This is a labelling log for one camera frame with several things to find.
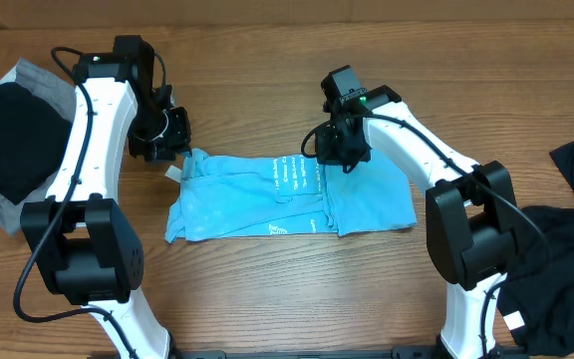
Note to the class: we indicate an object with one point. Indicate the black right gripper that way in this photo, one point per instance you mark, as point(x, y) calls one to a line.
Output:
point(328, 158)

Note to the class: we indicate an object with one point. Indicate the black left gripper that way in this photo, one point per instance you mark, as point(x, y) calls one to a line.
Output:
point(179, 142)

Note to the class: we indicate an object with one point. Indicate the light blue printed t-shirt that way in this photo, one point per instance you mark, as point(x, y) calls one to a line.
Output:
point(222, 196)

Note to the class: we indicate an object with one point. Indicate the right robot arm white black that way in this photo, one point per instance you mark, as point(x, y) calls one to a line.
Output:
point(471, 214)

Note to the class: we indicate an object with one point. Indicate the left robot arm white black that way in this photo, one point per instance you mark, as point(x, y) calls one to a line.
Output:
point(85, 256)

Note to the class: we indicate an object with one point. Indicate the white tape piece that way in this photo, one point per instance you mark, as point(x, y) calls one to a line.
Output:
point(174, 173)

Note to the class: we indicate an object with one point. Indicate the folded grey garment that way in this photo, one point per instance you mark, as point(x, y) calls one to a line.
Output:
point(61, 96)

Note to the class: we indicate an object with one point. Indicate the folded black garment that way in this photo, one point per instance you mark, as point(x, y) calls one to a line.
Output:
point(33, 139)

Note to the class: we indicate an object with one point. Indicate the black crumpled garment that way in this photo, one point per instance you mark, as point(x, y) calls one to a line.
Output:
point(544, 304)

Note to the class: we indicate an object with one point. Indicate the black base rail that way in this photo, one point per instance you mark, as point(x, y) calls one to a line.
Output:
point(404, 352)

